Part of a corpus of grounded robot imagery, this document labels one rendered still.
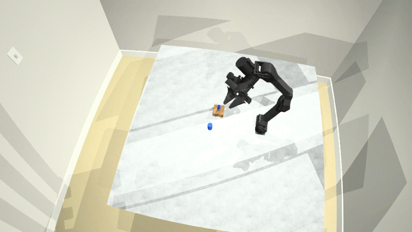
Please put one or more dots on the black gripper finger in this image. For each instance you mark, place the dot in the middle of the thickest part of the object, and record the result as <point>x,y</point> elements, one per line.
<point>230,96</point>
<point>237,101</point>

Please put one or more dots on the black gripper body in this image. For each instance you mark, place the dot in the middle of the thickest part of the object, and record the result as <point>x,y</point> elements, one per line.
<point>241,88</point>

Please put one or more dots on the brown wooden block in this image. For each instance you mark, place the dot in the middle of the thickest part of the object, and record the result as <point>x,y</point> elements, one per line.
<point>218,113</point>

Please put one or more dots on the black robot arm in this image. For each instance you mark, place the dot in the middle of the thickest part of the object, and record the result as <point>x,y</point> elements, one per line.
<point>269,74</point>

